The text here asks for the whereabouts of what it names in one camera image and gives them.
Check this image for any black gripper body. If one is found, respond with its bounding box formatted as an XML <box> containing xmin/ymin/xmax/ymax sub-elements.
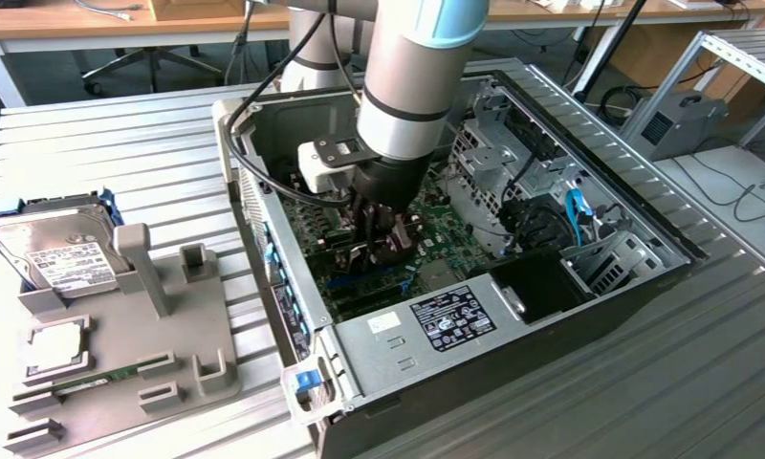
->
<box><xmin>349</xmin><ymin>154</ymin><xmax>433</xmax><ymax>215</ymax></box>

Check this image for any black graphics card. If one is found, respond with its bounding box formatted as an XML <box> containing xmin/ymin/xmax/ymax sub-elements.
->
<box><xmin>305</xmin><ymin>238</ymin><xmax>416</xmax><ymax>289</ymax></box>

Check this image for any green motherboard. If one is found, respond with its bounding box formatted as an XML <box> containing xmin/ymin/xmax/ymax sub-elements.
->
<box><xmin>278</xmin><ymin>160</ymin><xmax>493</xmax><ymax>322</ymax></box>

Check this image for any silver chipset heatsink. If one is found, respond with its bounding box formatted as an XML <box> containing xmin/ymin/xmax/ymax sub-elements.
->
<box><xmin>417</xmin><ymin>261</ymin><xmax>465</xmax><ymax>292</ymax></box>

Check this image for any black expansion slot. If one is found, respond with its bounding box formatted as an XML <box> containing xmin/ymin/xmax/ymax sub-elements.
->
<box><xmin>336</xmin><ymin>294</ymin><xmax>413</xmax><ymax>317</ymax></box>
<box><xmin>329</xmin><ymin>284</ymin><xmax>401</xmax><ymax>304</ymax></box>

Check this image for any silver drive cage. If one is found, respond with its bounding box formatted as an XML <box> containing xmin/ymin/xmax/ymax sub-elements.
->
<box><xmin>445</xmin><ymin>80</ymin><xmax>579</xmax><ymax>257</ymax></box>

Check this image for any silver power supply unit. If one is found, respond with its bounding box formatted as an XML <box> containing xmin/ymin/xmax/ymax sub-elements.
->
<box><xmin>317</xmin><ymin>274</ymin><xmax>532</xmax><ymax>413</ymax></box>

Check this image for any silver disk bay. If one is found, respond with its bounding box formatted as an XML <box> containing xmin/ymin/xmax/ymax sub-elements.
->
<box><xmin>559</xmin><ymin>230</ymin><xmax>669</xmax><ymax>300</ymax></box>

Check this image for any black open PC case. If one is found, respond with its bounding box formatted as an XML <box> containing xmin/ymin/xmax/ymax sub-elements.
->
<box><xmin>212</xmin><ymin>69</ymin><xmax>709</xmax><ymax>459</ymax></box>

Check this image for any long wooden desk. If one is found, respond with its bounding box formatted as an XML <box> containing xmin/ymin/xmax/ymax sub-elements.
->
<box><xmin>484</xmin><ymin>0</ymin><xmax>765</xmax><ymax>92</ymax></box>

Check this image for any grey parts rack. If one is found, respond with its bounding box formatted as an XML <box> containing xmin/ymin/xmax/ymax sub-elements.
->
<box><xmin>2</xmin><ymin>222</ymin><xmax>245</xmax><ymax>455</ymax></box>

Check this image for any office chair base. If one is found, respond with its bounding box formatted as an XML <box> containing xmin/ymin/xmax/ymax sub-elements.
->
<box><xmin>78</xmin><ymin>45</ymin><xmax>225</xmax><ymax>96</ymax></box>

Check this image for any black tripod pole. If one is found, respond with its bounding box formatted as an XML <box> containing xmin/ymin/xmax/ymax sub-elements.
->
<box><xmin>572</xmin><ymin>0</ymin><xmax>651</xmax><ymax>104</ymax></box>

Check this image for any grey control box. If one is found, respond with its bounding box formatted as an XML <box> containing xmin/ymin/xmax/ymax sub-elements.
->
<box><xmin>636</xmin><ymin>89</ymin><xmax>733</xmax><ymax>163</ymax></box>

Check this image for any silver hard disk drive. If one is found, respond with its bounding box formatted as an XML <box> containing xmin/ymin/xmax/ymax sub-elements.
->
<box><xmin>0</xmin><ymin>204</ymin><xmax>133</xmax><ymax>300</ymax></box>

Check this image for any cardboard box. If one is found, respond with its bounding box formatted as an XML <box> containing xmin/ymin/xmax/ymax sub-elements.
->
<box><xmin>149</xmin><ymin>0</ymin><xmax>250</xmax><ymax>23</ymax></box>

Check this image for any green loose RAM stick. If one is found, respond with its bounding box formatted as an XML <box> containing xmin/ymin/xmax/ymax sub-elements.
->
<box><xmin>48</xmin><ymin>363</ymin><xmax>146</xmax><ymax>398</ymax></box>

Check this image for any silver CPU chip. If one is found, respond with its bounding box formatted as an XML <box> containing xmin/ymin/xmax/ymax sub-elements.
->
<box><xmin>24</xmin><ymin>326</ymin><xmax>85</xmax><ymax>378</ymax></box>

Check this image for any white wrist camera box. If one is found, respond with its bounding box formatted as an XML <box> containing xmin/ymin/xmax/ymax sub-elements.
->
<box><xmin>296</xmin><ymin>136</ymin><xmax>378</xmax><ymax>196</ymax></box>

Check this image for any black camera cable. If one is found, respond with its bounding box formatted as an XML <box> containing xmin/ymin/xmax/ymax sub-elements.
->
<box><xmin>224</xmin><ymin>0</ymin><xmax>358</xmax><ymax>208</ymax></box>

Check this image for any black wire bundle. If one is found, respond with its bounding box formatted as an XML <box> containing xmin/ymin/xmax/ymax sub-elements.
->
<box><xmin>501</xmin><ymin>197</ymin><xmax>580</xmax><ymax>255</ymax></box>

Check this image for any blue wire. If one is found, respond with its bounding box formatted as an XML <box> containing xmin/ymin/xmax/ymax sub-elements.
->
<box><xmin>564</xmin><ymin>187</ymin><xmax>593</xmax><ymax>249</ymax></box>

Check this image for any aluminium frame table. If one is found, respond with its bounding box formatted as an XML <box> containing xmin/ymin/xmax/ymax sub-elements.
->
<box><xmin>617</xmin><ymin>26</ymin><xmax>765</xmax><ymax>288</ymax></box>

